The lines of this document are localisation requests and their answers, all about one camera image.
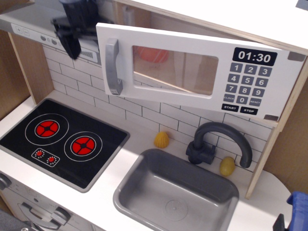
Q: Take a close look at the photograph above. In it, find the yellow smooth toy potato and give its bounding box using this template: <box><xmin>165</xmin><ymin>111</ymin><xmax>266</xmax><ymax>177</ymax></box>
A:
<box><xmin>219</xmin><ymin>156</ymin><xmax>235</xmax><ymax>177</ymax></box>

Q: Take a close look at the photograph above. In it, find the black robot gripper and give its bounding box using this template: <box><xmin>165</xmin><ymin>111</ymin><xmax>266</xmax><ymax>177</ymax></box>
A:
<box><xmin>51</xmin><ymin>0</ymin><xmax>99</xmax><ymax>60</ymax></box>

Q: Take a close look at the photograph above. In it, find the grey microwave door handle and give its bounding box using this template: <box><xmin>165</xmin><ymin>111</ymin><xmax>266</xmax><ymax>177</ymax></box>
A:
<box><xmin>105</xmin><ymin>38</ymin><xmax>123</xmax><ymax>96</ymax></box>

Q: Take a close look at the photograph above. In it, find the black clamp object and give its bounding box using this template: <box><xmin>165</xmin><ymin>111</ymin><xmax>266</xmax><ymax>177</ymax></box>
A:
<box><xmin>272</xmin><ymin>214</ymin><xmax>285</xmax><ymax>231</ymax></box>

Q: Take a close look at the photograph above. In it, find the yellow ridged toy lemon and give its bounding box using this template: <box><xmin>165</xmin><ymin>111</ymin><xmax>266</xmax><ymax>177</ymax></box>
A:
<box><xmin>154</xmin><ymin>131</ymin><xmax>169</xmax><ymax>148</ymax></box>

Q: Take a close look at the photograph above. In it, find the blue plastic object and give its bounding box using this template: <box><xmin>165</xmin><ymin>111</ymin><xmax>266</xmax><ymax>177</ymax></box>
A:
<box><xmin>287</xmin><ymin>191</ymin><xmax>308</xmax><ymax>231</ymax></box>

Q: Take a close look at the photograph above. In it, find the grey toy oven door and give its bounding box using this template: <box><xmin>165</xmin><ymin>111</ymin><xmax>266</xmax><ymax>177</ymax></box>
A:
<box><xmin>0</xmin><ymin>173</ymin><xmax>97</xmax><ymax>231</ymax></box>

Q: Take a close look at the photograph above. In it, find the grey plastic sink basin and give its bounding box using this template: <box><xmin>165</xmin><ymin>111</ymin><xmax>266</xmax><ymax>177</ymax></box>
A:
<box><xmin>113</xmin><ymin>149</ymin><xmax>239</xmax><ymax>231</ymax></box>

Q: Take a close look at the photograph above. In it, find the grey fabric object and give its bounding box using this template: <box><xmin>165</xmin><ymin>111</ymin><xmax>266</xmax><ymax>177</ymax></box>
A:
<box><xmin>0</xmin><ymin>210</ymin><xmax>32</xmax><ymax>231</ymax></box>

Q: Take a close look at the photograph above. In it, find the dark grey toy faucet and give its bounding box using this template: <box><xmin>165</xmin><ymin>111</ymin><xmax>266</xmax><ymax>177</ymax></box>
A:
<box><xmin>185</xmin><ymin>122</ymin><xmax>253</xmax><ymax>169</ymax></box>

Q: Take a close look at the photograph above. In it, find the wooden microwave cabinet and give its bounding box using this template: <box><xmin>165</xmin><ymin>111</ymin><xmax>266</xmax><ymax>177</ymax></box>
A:
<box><xmin>113</xmin><ymin>0</ymin><xmax>308</xmax><ymax>199</ymax></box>

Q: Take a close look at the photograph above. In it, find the red toy food in microwave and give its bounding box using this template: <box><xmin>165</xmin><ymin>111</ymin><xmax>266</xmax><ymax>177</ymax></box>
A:
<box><xmin>137</xmin><ymin>46</ymin><xmax>169</xmax><ymax>63</ymax></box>

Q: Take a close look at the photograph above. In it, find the white toy microwave door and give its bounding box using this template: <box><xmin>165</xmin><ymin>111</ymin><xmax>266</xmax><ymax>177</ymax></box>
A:
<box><xmin>96</xmin><ymin>23</ymin><xmax>306</xmax><ymax>121</ymax></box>

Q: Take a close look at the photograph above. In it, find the grey range hood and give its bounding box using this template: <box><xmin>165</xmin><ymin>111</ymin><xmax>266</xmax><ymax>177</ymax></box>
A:
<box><xmin>0</xmin><ymin>0</ymin><xmax>113</xmax><ymax>64</ymax></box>

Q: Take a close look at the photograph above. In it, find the grey oven knob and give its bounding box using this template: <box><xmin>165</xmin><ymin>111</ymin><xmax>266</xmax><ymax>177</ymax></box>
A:
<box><xmin>0</xmin><ymin>173</ymin><xmax>12</xmax><ymax>191</ymax></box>

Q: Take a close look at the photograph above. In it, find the black toy stovetop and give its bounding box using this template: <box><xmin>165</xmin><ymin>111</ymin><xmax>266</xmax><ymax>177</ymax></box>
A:
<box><xmin>0</xmin><ymin>99</ymin><xmax>129</xmax><ymax>193</ymax></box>

